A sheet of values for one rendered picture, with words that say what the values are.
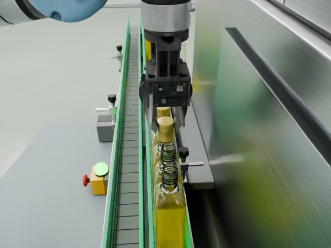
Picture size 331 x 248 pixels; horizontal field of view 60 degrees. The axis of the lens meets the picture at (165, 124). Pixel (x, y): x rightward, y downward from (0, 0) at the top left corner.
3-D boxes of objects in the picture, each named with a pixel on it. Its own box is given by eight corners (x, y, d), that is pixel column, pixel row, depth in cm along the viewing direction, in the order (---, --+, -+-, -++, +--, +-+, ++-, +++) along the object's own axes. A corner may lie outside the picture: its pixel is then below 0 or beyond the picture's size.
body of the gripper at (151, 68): (145, 111, 47) (142, 40, 40) (145, 86, 54) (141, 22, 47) (191, 109, 48) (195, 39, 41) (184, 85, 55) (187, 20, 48)
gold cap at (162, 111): (167, 116, 67) (167, 100, 64) (172, 124, 64) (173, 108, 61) (152, 119, 66) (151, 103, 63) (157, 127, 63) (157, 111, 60)
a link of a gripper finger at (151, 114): (141, 145, 54) (147, 104, 49) (141, 127, 59) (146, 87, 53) (157, 146, 54) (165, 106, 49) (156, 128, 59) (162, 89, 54)
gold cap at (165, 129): (174, 142, 59) (175, 125, 56) (157, 143, 59) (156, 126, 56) (173, 132, 62) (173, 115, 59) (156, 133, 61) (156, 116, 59)
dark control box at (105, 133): (118, 141, 117) (116, 125, 112) (98, 142, 116) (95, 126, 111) (119, 130, 123) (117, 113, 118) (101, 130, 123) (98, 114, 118)
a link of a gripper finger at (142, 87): (136, 110, 54) (141, 68, 49) (136, 106, 56) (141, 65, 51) (160, 113, 55) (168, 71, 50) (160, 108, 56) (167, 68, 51)
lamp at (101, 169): (108, 176, 91) (107, 170, 89) (93, 177, 91) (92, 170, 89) (109, 166, 95) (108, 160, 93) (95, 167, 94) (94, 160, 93)
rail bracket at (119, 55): (124, 73, 139) (121, 46, 131) (109, 74, 139) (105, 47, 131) (124, 70, 143) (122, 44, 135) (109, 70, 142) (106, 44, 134)
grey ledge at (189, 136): (211, 203, 87) (215, 177, 81) (182, 204, 87) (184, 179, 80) (177, 69, 164) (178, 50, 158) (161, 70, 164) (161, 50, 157)
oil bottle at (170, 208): (182, 262, 63) (186, 198, 50) (156, 264, 62) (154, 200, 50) (179, 238, 67) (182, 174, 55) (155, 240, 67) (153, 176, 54)
